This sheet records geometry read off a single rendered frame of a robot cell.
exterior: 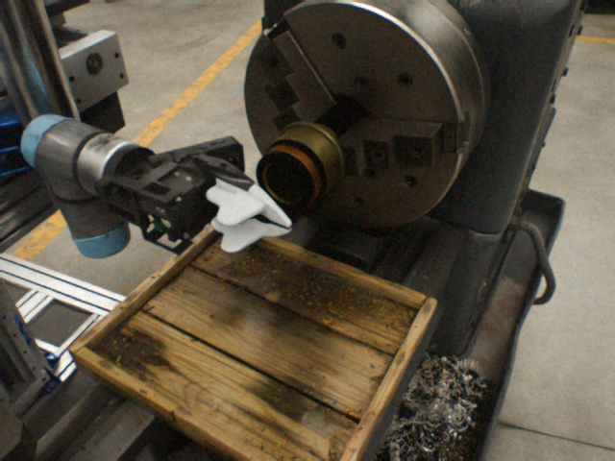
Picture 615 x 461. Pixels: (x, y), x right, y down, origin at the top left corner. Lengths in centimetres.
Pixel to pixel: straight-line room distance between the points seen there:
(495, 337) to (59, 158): 90
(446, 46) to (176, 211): 35
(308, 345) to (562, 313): 151
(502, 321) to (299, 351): 65
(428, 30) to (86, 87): 54
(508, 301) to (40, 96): 100
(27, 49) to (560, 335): 176
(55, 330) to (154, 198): 122
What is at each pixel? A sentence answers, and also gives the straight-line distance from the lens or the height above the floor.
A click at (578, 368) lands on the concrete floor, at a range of 192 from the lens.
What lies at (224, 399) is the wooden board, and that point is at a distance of 61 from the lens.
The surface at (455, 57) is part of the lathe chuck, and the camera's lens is 63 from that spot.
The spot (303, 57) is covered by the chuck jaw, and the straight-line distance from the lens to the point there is 65.
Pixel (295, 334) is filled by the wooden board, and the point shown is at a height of 88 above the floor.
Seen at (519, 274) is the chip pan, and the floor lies 54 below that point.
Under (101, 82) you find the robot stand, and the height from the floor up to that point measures 106.
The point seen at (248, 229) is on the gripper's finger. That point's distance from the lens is 54.
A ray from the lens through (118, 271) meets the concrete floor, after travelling 213.
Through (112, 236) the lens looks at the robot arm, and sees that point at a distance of 73.
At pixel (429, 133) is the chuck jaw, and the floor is 112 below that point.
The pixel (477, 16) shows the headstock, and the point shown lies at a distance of 73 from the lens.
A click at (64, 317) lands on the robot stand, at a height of 21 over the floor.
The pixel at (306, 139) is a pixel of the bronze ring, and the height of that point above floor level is 112.
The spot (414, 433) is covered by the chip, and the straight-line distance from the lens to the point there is 94.
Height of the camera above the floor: 140
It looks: 40 degrees down
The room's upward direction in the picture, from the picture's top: straight up
